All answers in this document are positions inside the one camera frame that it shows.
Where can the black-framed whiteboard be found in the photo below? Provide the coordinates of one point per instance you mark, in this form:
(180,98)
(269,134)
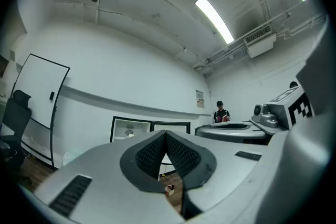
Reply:
(39,86)

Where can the red packet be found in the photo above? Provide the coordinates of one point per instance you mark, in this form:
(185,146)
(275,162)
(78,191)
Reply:
(225,118)

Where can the black office chair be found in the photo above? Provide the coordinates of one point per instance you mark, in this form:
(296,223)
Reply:
(15,118)

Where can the white ceiling pipes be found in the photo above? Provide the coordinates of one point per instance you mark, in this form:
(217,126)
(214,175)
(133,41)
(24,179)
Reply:
(288,26)

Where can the black whiteboard eraser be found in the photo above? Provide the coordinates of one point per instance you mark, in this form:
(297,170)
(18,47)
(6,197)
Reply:
(52,95)

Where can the white ceiling air conditioner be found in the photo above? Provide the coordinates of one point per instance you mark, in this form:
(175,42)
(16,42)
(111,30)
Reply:
(260,42)

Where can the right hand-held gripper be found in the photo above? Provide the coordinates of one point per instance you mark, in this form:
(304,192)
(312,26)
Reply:
(282,110)

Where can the wall poster with red label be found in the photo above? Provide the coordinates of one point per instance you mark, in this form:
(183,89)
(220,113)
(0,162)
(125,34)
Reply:
(200,98)

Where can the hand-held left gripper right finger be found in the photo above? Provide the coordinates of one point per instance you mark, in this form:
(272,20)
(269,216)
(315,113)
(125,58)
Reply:
(225,170)

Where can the small white box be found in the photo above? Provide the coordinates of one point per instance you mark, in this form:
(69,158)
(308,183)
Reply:
(170,190)

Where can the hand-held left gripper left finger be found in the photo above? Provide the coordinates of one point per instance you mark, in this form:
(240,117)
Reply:
(105,181)

